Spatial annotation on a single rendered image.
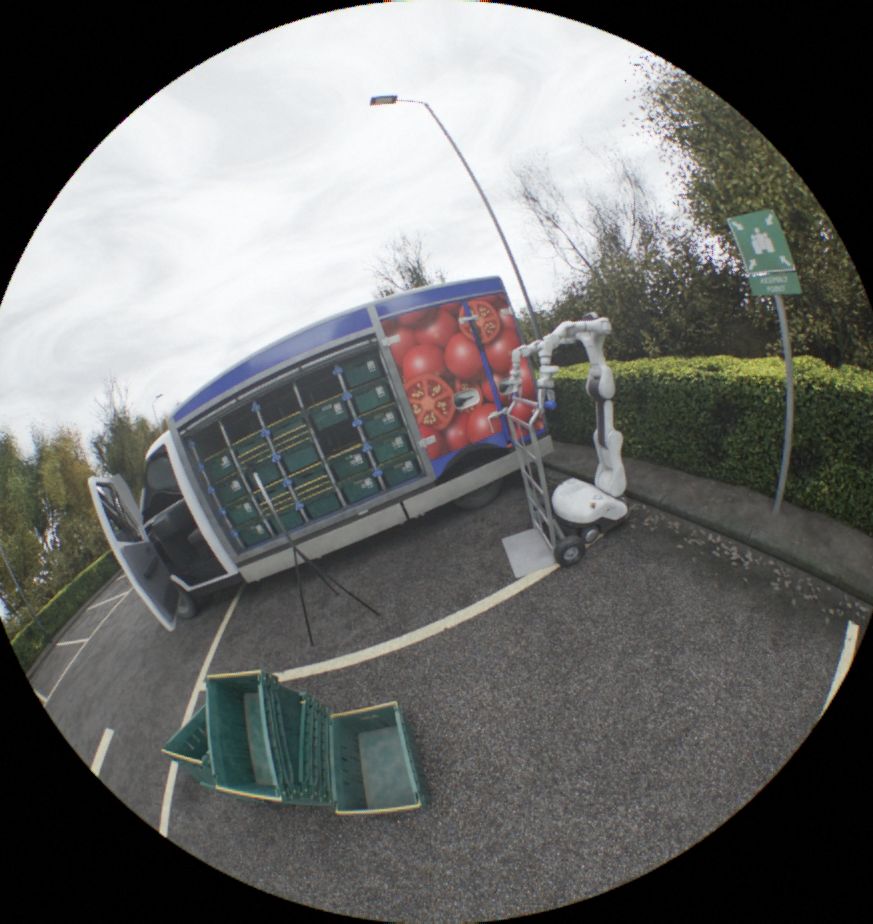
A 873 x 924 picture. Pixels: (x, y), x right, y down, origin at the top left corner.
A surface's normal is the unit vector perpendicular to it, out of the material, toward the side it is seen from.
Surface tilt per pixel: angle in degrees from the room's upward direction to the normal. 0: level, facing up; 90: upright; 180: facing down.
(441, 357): 90
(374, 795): 0
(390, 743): 0
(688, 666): 0
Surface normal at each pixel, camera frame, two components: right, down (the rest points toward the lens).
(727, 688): -0.32, -0.90
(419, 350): 0.28, 0.19
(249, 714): -0.22, -0.77
